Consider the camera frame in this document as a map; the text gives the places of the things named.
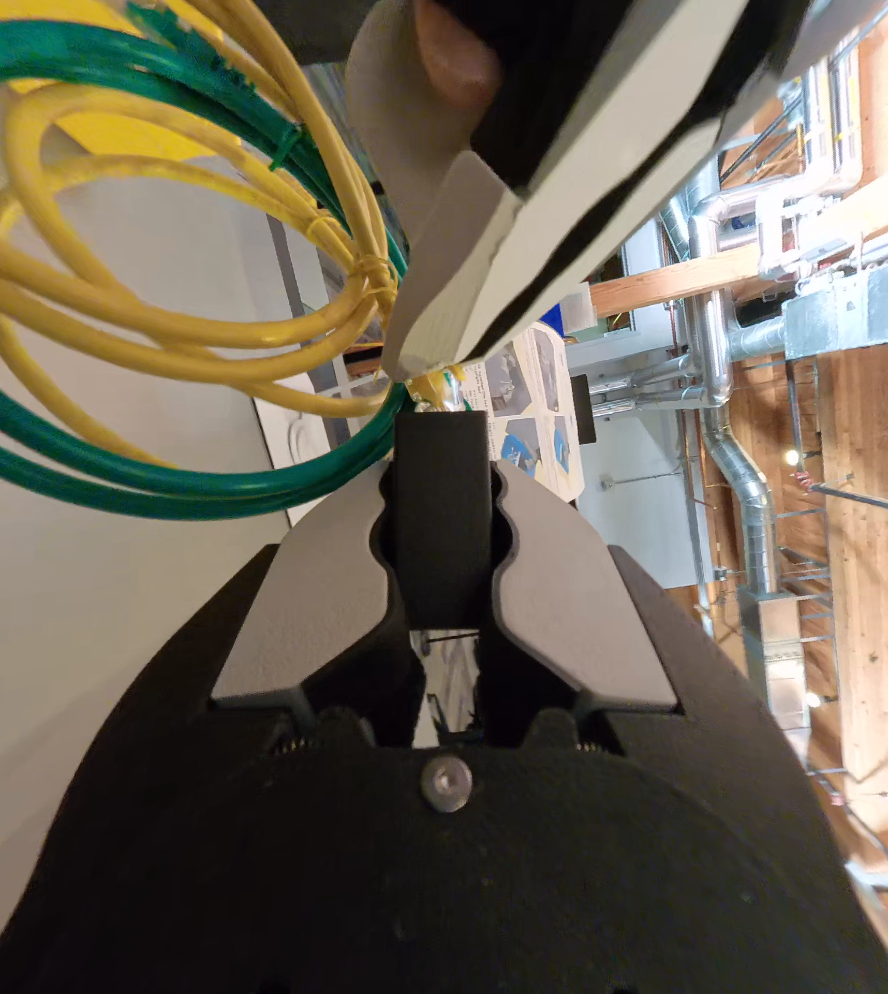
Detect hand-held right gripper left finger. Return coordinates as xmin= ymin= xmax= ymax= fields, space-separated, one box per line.
xmin=210 ymin=462 xmax=416 ymax=748

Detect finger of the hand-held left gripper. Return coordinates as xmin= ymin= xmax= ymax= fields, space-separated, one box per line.
xmin=380 ymin=116 xmax=728 ymax=382
xmin=523 ymin=0 xmax=811 ymax=197

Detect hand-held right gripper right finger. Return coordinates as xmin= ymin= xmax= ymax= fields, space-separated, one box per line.
xmin=481 ymin=462 xmax=682 ymax=748

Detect black ethernet port block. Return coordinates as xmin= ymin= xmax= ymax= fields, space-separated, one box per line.
xmin=391 ymin=410 xmax=493 ymax=632

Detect green ethernet cable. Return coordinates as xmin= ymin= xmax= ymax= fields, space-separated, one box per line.
xmin=0 ymin=0 xmax=418 ymax=521

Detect yellow ethernet cable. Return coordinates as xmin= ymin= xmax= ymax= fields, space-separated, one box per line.
xmin=0 ymin=0 xmax=476 ymax=467

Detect person's left hand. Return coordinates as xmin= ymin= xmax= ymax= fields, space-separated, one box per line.
xmin=413 ymin=0 xmax=506 ymax=111

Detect picture poster board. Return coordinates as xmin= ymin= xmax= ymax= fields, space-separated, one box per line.
xmin=460 ymin=326 xmax=586 ymax=506

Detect small black sign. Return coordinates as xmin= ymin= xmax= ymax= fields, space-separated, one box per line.
xmin=568 ymin=373 xmax=597 ymax=445

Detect white insulated pipes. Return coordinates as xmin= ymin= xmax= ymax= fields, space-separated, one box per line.
xmin=688 ymin=47 xmax=888 ymax=284

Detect round silver ventilation duct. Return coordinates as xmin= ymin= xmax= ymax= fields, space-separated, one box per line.
xmin=661 ymin=155 xmax=811 ymax=747

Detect rectangular galvanised duct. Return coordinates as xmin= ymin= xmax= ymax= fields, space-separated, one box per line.
xmin=784 ymin=247 xmax=888 ymax=360

